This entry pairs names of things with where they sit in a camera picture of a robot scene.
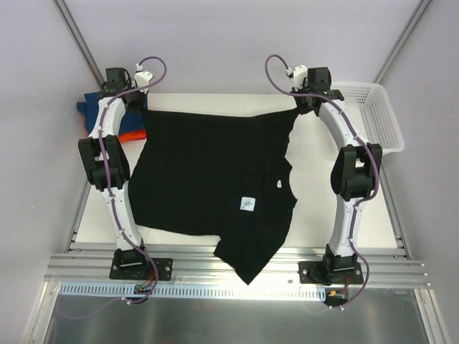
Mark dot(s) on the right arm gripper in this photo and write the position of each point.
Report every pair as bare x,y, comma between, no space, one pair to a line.
305,105

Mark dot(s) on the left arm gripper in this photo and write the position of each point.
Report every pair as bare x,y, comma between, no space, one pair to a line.
135,101

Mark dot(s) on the black t shirt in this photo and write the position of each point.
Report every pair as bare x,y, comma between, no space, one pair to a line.
215,175

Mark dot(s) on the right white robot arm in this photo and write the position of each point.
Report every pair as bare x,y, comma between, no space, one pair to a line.
354,176

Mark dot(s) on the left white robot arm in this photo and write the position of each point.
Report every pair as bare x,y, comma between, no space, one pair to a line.
105,163

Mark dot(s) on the folded blue t shirt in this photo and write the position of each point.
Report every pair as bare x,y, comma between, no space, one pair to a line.
88,109

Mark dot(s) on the white perforated plastic basket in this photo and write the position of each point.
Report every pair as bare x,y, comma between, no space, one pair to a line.
370,110

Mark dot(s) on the folded orange t shirt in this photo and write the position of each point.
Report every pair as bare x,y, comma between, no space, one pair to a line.
132,136

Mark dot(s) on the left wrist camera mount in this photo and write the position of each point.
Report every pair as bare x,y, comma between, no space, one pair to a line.
142,78

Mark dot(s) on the aluminium frame rail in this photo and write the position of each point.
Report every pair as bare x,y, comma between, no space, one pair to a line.
389,268

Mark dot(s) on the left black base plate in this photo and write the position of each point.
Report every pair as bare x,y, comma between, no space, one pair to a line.
138,268

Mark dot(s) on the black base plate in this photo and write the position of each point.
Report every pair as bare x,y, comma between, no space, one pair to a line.
313,272
138,268

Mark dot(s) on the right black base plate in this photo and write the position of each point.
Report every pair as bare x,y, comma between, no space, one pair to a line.
313,272

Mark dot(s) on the white slotted cable duct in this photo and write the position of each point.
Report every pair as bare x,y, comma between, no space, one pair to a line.
105,289

